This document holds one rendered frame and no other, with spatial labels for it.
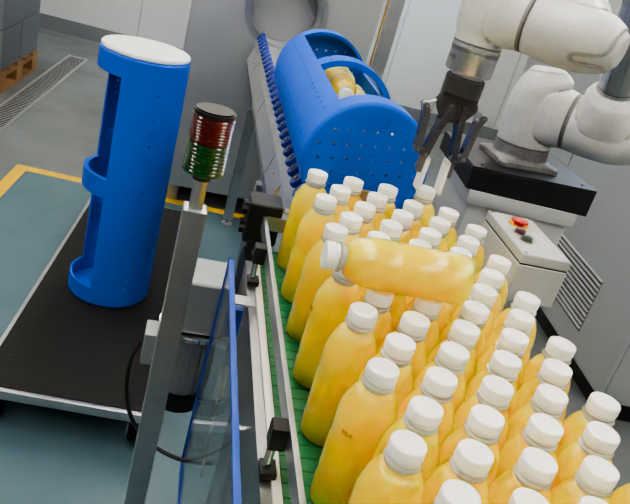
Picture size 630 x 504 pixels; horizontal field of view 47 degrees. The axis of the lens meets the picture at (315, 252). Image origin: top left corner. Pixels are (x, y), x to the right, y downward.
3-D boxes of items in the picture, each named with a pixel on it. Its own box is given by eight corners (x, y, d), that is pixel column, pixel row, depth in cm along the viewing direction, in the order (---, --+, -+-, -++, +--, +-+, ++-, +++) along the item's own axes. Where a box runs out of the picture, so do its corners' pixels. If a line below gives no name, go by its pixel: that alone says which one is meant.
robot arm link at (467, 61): (447, 33, 135) (437, 65, 137) (462, 43, 127) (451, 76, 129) (491, 45, 137) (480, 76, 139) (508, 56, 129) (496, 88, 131)
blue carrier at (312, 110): (355, 119, 242) (367, 32, 230) (417, 230, 165) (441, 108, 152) (270, 112, 238) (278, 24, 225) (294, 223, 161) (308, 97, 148)
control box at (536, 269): (513, 260, 156) (531, 217, 151) (551, 308, 138) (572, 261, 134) (471, 252, 153) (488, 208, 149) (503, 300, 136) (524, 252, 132)
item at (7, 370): (198, 242, 350) (204, 214, 344) (147, 456, 215) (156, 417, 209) (89, 219, 342) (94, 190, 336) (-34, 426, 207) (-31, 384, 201)
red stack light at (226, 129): (230, 138, 111) (235, 114, 109) (230, 152, 105) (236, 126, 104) (188, 129, 109) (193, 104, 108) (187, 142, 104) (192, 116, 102)
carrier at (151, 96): (119, 262, 282) (52, 276, 261) (156, 40, 246) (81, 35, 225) (163, 298, 267) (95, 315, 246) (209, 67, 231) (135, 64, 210)
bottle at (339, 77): (321, 67, 199) (329, 84, 183) (346, 62, 199) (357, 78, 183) (325, 91, 202) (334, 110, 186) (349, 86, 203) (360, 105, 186)
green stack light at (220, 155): (223, 168, 113) (230, 138, 111) (223, 183, 107) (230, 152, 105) (182, 159, 112) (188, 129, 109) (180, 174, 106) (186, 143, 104)
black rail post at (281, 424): (274, 464, 95) (288, 417, 91) (275, 481, 92) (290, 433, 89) (257, 462, 94) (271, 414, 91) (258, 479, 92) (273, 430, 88)
